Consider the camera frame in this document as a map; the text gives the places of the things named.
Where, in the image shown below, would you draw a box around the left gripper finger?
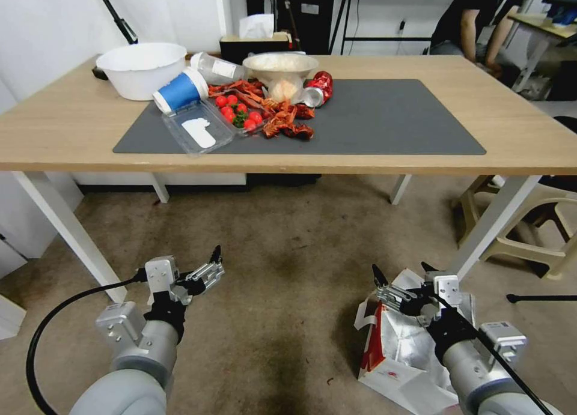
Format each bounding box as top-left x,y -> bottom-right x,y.
186,245 -> 226,295

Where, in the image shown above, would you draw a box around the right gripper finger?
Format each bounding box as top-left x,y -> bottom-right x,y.
371,264 -> 409,310
420,261 -> 438,288

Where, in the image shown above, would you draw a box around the white red foil delivery bag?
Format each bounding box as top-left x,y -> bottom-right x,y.
353,268 -> 477,409

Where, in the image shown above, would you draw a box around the beige plastic stool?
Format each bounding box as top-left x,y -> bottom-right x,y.
453,175 -> 510,249
480,180 -> 577,280

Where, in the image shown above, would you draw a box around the black stand foot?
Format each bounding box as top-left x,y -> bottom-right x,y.
505,293 -> 577,306

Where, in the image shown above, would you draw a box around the clear plastic clamshell container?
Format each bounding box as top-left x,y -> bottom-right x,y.
160,95 -> 267,157

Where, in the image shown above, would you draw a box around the white box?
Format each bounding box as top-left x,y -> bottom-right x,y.
0,293 -> 28,342

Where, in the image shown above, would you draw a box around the dark grey table mat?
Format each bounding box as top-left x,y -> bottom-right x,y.
112,78 -> 487,156

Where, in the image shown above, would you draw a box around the red crayfish shell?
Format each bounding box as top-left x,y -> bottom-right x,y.
261,98 -> 316,139
209,78 -> 266,108
282,122 -> 316,141

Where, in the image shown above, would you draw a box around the wooden table with white legs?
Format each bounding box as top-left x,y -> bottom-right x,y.
0,54 -> 577,306

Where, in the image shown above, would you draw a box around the white cabinet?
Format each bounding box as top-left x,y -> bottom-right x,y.
0,171 -> 87,280

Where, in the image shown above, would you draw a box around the blue paper cup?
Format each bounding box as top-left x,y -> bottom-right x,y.
152,67 -> 210,115

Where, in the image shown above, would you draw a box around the clear plastic cup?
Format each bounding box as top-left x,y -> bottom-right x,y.
189,51 -> 246,86

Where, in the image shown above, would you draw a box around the crushed red drink can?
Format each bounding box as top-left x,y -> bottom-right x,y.
302,70 -> 334,108

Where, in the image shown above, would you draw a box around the large white bowl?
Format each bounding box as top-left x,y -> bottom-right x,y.
95,42 -> 188,102

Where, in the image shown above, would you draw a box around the steel bowl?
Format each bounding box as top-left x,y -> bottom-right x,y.
242,52 -> 320,105

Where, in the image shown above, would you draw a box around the black tissue box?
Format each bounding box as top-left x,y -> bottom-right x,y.
219,32 -> 294,64

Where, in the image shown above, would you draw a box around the white tissue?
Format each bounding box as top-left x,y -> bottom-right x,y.
237,14 -> 275,40

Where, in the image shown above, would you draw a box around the person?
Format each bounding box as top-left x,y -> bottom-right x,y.
430,0 -> 531,73

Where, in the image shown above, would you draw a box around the black cabinet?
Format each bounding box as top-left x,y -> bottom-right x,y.
245,0 -> 344,55

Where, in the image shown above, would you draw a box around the black tripod leg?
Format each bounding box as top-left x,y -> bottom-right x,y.
92,0 -> 139,45

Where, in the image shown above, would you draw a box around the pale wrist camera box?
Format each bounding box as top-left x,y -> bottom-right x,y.
432,274 -> 462,307
144,256 -> 177,295

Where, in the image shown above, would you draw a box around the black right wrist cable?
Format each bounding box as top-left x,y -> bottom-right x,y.
435,291 -> 558,415

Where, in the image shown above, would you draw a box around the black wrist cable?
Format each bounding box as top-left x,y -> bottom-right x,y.
435,291 -> 558,415
25,273 -> 150,415

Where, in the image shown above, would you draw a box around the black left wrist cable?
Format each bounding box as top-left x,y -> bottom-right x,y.
25,273 -> 150,415

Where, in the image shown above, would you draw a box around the wooden desk with white frame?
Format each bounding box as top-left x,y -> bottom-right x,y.
507,5 -> 577,96

